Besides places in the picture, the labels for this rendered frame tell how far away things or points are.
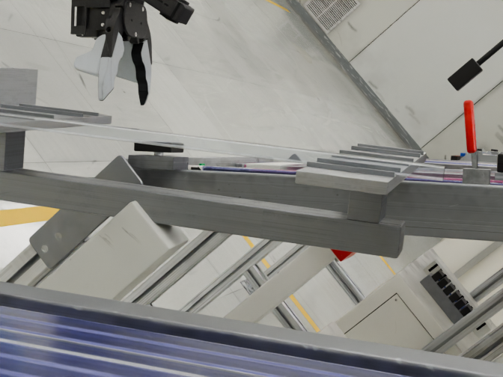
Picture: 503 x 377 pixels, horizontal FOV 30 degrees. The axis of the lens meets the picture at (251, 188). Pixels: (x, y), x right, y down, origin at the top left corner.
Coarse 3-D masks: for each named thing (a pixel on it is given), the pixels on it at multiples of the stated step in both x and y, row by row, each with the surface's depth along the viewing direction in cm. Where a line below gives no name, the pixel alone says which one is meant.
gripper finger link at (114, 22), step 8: (120, 8) 124; (112, 16) 123; (120, 16) 124; (112, 24) 123; (120, 24) 124; (112, 32) 122; (120, 32) 124; (112, 40) 122; (104, 48) 123; (112, 48) 122; (104, 56) 122
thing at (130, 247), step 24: (120, 216) 90; (144, 216) 90; (96, 240) 91; (120, 240) 91; (144, 240) 90; (168, 240) 91; (72, 264) 92; (96, 264) 92; (120, 264) 91; (144, 264) 90; (48, 288) 93; (72, 288) 93; (96, 288) 92; (120, 288) 91
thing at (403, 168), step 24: (0, 120) 83; (24, 120) 82; (48, 120) 82; (168, 144) 79; (192, 144) 79; (216, 144) 78; (240, 144) 78; (264, 144) 78; (384, 168) 75; (408, 168) 74; (432, 168) 74
